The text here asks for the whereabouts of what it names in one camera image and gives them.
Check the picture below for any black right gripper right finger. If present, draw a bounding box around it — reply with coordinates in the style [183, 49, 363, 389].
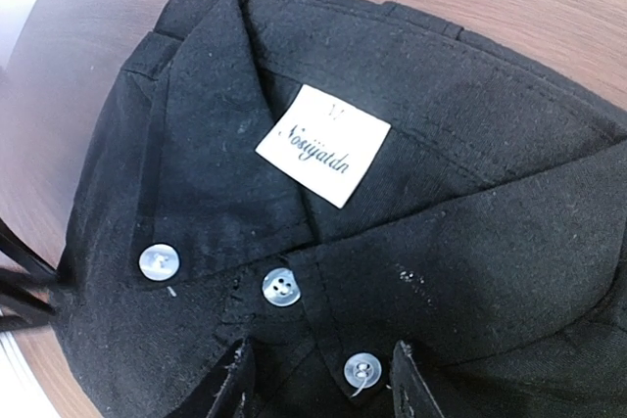
[390, 341, 445, 418]

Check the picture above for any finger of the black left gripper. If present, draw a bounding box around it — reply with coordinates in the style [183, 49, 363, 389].
[1, 221, 59, 286]
[1, 285, 56, 333]

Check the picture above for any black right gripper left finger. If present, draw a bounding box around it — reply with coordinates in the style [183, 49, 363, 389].
[170, 339, 256, 418]

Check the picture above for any black long sleeve shirt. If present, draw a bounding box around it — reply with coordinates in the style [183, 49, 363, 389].
[54, 0, 626, 417]

